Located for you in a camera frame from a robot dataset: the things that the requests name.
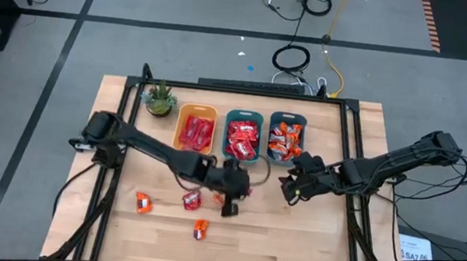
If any pink Twizzlers packet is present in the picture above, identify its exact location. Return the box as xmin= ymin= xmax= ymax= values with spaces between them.
xmin=177 ymin=114 xmax=201 ymax=149
xmin=192 ymin=118 xmax=216 ymax=154

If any dark teal plastic bin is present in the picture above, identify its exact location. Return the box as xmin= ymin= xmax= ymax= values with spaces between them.
xmin=264 ymin=109 xmax=309 ymax=169

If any yellow plastic bin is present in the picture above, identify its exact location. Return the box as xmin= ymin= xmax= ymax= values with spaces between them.
xmin=170 ymin=100 xmax=221 ymax=156

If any crumpled red candy bag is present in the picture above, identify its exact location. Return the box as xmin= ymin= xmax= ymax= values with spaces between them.
xmin=191 ymin=218 xmax=211 ymax=243

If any green potted plant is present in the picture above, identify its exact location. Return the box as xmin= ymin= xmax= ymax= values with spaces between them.
xmin=138 ymin=78 xmax=181 ymax=120

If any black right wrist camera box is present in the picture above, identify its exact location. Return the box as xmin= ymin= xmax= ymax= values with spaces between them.
xmin=275 ymin=175 xmax=304 ymax=207

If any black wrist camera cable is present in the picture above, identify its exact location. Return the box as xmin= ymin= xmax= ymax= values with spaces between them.
xmin=246 ymin=153 xmax=274 ymax=190

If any white floor cable loop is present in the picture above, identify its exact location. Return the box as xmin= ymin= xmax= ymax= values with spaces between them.
xmin=269 ymin=68 xmax=315 ymax=95

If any black coiled floor cable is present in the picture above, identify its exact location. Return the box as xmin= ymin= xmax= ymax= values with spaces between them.
xmin=298 ymin=0 xmax=334 ymax=19
xmin=269 ymin=41 xmax=314 ymax=76

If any yellow power cable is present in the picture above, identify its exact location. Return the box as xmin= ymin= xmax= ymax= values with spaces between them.
xmin=315 ymin=0 xmax=356 ymax=100

